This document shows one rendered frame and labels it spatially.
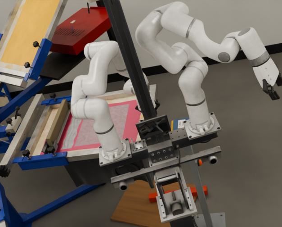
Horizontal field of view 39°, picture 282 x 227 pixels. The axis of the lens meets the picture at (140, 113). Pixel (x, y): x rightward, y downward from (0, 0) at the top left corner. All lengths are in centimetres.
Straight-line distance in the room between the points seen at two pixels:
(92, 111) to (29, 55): 141
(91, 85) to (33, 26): 151
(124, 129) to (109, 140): 51
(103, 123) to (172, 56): 42
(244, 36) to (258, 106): 232
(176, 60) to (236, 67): 268
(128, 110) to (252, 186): 117
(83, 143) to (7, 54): 120
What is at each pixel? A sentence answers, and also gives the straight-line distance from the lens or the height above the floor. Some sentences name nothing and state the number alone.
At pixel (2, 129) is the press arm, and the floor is 104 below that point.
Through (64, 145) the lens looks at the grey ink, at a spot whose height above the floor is 96.
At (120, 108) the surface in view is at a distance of 251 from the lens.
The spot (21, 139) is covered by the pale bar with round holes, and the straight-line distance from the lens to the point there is 253.
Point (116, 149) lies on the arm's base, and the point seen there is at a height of 118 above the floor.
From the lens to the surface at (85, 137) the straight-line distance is 240.
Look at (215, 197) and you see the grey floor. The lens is 308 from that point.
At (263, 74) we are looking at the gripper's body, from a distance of 156.
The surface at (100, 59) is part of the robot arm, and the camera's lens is 177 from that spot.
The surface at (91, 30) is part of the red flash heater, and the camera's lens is 331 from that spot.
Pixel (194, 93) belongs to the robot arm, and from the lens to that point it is 174.
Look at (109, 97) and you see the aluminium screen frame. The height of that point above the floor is 97.
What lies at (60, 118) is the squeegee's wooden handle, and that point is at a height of 104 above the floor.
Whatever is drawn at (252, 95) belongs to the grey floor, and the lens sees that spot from 392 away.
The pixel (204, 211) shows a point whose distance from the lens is 275.
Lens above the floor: 237
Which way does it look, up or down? 36 degrees down
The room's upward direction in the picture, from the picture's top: 19 degrees counter-clockwise
